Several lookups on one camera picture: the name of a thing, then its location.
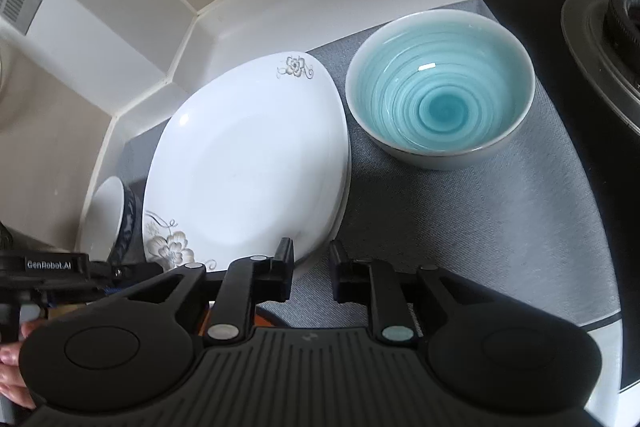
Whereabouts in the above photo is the blue glazed ribbed bowl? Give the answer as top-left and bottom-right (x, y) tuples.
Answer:
(345, 10), (536, 171)

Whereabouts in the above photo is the black glass gas cooktop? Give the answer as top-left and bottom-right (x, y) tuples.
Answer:
(457, 0), (640, 308)

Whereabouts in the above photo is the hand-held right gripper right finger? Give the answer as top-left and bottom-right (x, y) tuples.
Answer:
(327, 240), (506, 345)

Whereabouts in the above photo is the gas stove burner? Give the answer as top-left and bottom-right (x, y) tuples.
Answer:
(560, 0), (640, 132)

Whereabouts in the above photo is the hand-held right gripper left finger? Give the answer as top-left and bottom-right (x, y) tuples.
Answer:
(107, 237), (296, 343)

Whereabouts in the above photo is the white square floral plate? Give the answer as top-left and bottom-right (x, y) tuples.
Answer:
(142, 52), (351, 272)

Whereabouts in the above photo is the person's left hand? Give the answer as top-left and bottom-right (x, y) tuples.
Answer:
(0, 318), (42, 409)

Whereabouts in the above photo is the grey table mat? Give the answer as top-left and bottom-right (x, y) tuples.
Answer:
(117, 0), (623, 328)

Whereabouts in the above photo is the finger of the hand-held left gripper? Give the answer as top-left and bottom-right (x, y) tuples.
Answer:
(90, 260), (166, 296)

